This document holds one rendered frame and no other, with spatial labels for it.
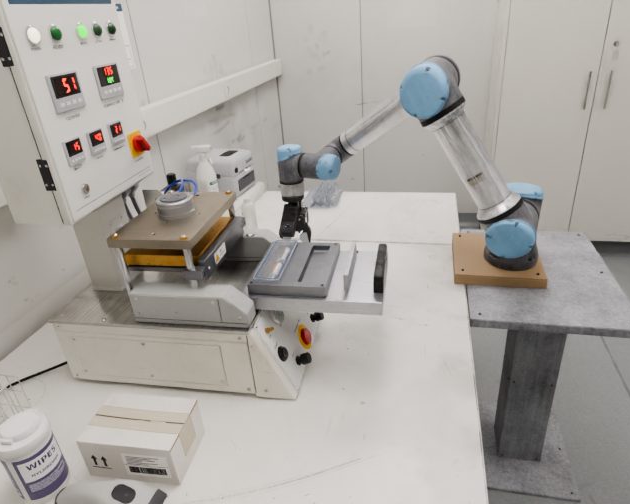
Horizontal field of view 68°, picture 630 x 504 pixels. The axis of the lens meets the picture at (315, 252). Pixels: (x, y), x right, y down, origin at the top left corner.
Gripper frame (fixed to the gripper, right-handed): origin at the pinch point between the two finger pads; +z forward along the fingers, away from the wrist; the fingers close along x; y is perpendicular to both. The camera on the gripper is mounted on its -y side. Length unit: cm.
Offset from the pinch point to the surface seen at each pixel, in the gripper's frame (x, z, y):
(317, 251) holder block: -13.4, -20.0, -37.3
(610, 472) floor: -105, 78, -12
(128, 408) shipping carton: 19, -6, -75
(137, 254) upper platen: 22, -28, -54
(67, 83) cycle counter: 29, -62, -51
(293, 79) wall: 37, -31, 205
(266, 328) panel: -5, -12, -57
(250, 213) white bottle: 20.3, -6.7, 19.3
